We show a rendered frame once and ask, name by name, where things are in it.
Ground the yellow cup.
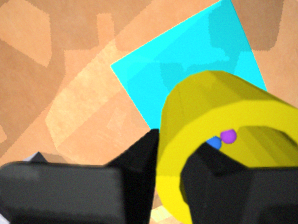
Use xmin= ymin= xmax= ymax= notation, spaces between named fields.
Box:
xmin=156 ymin=70 xmax=298 ymax=224

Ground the purple marble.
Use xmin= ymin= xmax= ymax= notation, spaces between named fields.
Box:
xmin=220 ymin=129 xmax=237 ymax=144

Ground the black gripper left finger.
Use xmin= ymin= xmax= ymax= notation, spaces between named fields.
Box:
xmin=0 ymin=128 xmax=159 ymax=224

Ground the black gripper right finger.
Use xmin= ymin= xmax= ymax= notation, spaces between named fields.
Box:
xmin=181 ymin=142 xmax=298 ymax=224

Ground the blue marble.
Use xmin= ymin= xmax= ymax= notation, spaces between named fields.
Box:
xmin=206 ymin=136 xmax=222 ymax=149

